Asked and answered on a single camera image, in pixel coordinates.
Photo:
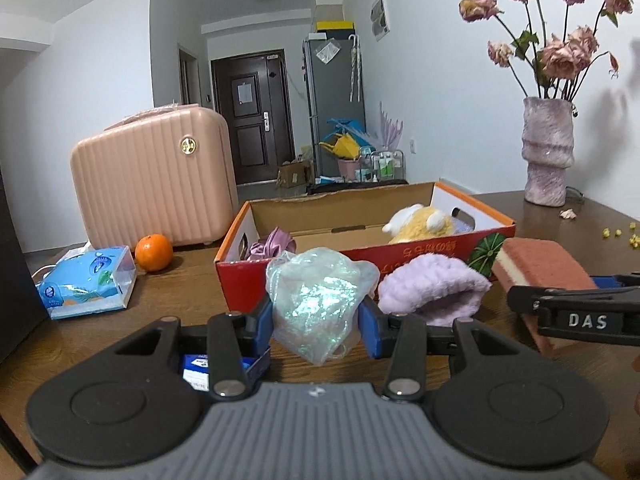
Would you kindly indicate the pink layered sponge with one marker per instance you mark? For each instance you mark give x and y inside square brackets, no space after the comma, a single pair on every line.
[540,265]

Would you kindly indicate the lilac fluffy cloth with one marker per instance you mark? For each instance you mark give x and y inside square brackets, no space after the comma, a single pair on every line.
[435,285]

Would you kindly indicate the blue handkerchief tissue pack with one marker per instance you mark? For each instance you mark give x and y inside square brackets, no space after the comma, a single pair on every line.
[196,370]

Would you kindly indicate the grey refrigerator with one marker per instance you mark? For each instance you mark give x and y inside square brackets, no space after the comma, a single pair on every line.
[330,95]

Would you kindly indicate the mauve textured vase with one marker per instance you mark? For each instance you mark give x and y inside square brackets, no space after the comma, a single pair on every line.
[547,160]

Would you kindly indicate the purple feather decoration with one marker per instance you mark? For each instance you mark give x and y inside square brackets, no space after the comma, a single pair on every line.
[389,130]

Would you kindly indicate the brown cardboard carton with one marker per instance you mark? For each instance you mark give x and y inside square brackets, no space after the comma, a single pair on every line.
[292,174]

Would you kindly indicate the pink bucket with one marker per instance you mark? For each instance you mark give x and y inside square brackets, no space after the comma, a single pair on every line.
[349,169]

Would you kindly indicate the red printed cardboard box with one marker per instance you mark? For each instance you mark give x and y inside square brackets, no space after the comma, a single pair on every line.
[240,280]

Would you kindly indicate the white wall panel box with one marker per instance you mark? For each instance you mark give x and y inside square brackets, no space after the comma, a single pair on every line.
[379,16]

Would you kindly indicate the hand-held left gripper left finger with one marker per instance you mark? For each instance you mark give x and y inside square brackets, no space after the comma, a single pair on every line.
[262,322]

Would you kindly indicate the flat white box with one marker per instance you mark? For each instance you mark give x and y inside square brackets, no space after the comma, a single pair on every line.
[317,36]

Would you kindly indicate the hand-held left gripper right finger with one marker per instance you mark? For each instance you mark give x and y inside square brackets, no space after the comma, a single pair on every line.
[370,330]

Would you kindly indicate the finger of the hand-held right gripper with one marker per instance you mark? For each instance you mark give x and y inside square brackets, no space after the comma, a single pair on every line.
[585,320]
[620,281]

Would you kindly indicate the yellow plush toy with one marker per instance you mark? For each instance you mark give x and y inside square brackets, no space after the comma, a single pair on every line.
[420,225]

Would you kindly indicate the orange fruit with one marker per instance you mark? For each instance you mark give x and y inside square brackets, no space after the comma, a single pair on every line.
[154,252]

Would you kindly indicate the dried pink roses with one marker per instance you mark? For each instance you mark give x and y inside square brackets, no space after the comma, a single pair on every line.
[560,57]

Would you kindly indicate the blue soft tissue pack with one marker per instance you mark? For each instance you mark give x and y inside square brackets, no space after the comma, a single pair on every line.
[80,280]

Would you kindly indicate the clear white umbrella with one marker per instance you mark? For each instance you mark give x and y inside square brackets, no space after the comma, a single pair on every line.
[355,70]

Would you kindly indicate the pink ribbed suitcase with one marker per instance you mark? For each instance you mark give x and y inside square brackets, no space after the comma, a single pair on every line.
[150,185]

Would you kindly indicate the dark brown door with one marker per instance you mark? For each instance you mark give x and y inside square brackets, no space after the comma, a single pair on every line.
[250,125]

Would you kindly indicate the iridescent plastic bag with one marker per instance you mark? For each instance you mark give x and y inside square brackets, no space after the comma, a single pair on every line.
[320,300]

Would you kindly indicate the scattered yellow crumbs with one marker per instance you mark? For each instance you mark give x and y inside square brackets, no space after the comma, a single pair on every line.
[635,239]

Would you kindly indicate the clear plastic bag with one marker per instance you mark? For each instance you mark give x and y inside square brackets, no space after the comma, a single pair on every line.
[327,52]

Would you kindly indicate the black chair backrest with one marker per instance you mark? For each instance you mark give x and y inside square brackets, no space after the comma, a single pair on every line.
[350,187]

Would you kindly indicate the purple satin scrunchie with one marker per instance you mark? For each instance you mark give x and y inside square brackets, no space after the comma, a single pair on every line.
[272,245]

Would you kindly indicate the yellow box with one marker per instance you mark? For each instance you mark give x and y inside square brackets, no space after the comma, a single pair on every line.
[335,26]

